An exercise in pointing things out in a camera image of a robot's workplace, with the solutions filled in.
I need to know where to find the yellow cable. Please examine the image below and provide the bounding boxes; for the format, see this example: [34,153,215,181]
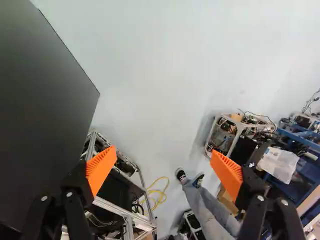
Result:
[139,176,171,216]

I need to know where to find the person's legs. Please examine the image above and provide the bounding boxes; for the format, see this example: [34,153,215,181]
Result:
[174,167,241,238]

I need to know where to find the blue metal shelf rack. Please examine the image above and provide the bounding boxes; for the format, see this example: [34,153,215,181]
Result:
[261,117,320,227]

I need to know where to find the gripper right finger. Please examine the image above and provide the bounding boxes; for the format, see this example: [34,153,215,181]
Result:
[209,149,308,240]

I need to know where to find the metal frame cart with electronics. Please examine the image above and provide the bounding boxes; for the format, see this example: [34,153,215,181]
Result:
[203,109,278,166]

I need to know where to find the white plastic bag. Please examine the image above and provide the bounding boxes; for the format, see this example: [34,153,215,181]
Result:
[256,146,300,185]

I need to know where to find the brown cardboard box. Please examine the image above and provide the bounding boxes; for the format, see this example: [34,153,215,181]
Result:
[216,183,240,215]

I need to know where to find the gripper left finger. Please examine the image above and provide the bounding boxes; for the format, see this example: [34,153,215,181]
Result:
[21,145,118,240]

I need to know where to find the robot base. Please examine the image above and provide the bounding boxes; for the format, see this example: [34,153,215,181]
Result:
[79,129,158,240]

